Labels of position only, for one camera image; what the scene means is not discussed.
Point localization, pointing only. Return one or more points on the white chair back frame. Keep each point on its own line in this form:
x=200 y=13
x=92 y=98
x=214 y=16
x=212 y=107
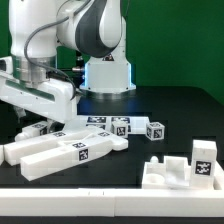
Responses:
x=47 y=154

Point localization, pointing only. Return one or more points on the white marker cube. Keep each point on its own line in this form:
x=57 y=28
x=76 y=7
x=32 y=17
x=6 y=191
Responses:
x=155 y=131
x=120 y=128

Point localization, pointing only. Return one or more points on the white chair seat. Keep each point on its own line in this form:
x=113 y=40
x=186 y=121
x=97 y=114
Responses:
x=174 y=173

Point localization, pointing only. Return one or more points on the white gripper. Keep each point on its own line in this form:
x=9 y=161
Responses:
x=51 y=99

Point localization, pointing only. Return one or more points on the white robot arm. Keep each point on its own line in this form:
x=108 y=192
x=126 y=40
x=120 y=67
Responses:
x=30 y=78

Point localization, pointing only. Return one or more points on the white L-shaped wall fence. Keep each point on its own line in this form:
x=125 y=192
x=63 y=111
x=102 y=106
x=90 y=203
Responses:
x=114 y=202

